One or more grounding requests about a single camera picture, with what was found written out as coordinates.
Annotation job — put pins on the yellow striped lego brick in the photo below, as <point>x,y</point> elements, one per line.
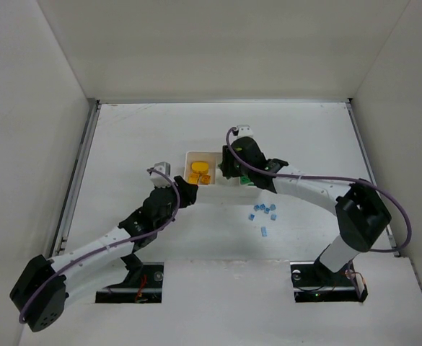
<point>193,178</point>

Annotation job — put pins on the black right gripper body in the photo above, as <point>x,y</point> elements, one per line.
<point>226,166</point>

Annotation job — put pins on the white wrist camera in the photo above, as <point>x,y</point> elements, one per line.
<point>240,131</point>
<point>159,174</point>

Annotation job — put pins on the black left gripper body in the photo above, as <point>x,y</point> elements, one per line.
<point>186,189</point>

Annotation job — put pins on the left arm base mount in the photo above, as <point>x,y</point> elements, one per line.
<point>142,287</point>

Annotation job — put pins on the green lego plate piece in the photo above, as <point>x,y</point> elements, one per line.
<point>245,180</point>

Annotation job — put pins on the white three-compartment container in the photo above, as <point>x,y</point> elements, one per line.
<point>220,186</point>

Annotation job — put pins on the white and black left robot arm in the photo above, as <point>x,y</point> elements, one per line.
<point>46,285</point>

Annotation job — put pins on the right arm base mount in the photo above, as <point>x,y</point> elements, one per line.
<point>312,286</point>

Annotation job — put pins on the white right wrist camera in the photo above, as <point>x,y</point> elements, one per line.
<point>240,131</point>

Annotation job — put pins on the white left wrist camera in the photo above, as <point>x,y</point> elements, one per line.
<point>159,174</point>

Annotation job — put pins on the yellow oval butterfly lego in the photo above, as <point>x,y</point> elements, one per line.
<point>200,167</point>

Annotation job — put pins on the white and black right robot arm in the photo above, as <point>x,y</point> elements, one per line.
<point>360,212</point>

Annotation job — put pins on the yellow face lego cube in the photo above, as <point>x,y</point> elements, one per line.
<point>205,179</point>

